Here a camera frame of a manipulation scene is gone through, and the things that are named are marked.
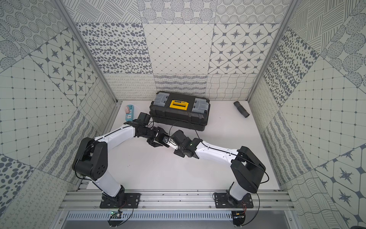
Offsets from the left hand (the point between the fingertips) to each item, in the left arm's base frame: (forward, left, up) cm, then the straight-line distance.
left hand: (164, 134), depth 89 cm
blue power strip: (+25, +32, -5) cm, 41 cm away
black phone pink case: (-7, +4, 0) cm, 8 cm away
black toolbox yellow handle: (+14, -9, +6) cm, 18 cm away
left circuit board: (-41, +21, -12) cm, 48 cm away
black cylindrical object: (+30, -56, -7) cm, 64 cm away
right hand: (-6, -10, -2) cm, 12 cm away
